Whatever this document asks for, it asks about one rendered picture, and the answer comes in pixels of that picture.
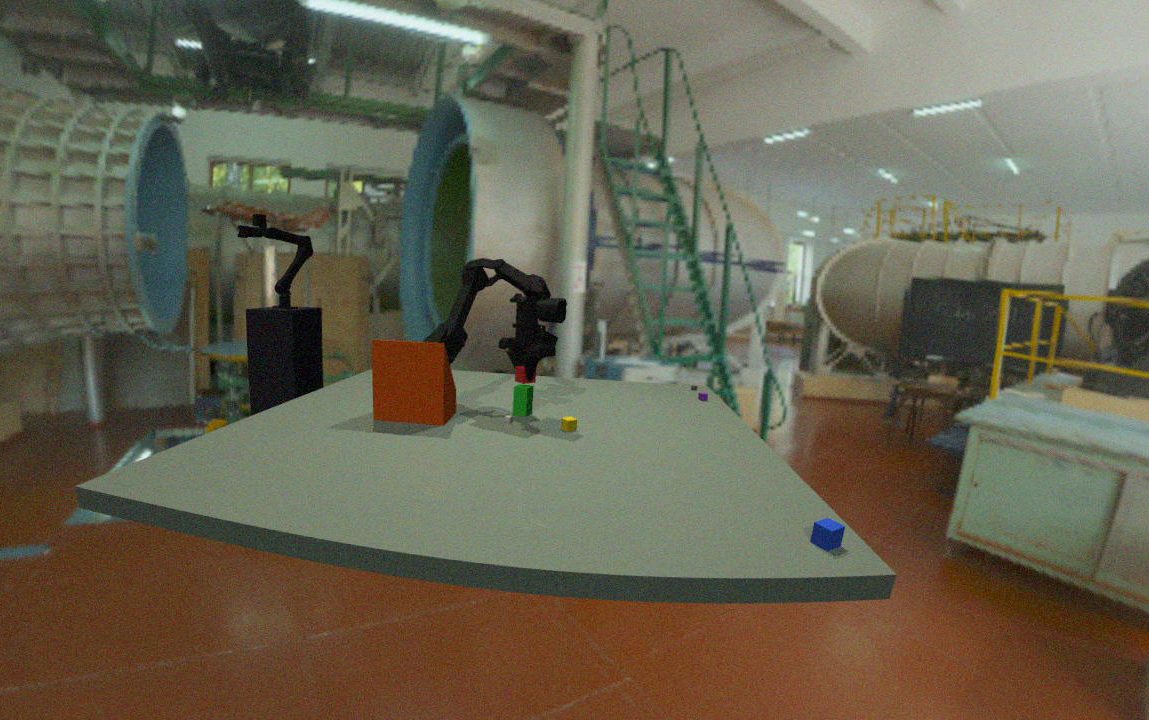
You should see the blue cube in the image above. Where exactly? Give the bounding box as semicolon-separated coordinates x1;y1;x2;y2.
810;518;846;551

